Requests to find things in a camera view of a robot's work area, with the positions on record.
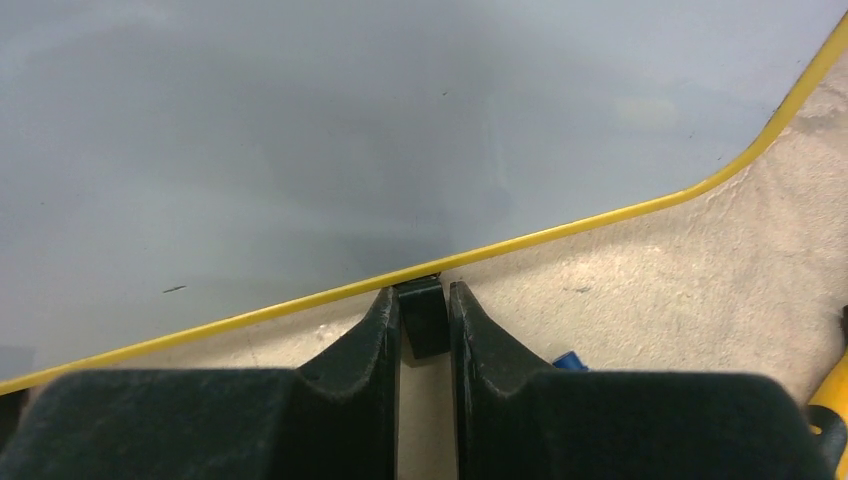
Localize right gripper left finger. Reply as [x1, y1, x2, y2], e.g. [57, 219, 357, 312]
[1, 288, 401, 479]

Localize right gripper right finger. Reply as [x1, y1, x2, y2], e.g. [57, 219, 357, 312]
[449, 282, 834, 479]

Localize blue whiteboard marker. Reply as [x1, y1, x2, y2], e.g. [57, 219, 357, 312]
[552, 351, 589, 371]

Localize yellow framed whiteboard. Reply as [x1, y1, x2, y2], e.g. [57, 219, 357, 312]
[1, 1, 847, 393]

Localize black whiteboard foot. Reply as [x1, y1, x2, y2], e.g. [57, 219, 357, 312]
[394, 274, 450, 360]

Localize yellow handled pliers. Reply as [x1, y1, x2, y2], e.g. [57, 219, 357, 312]
[806, 306, 847, 479]

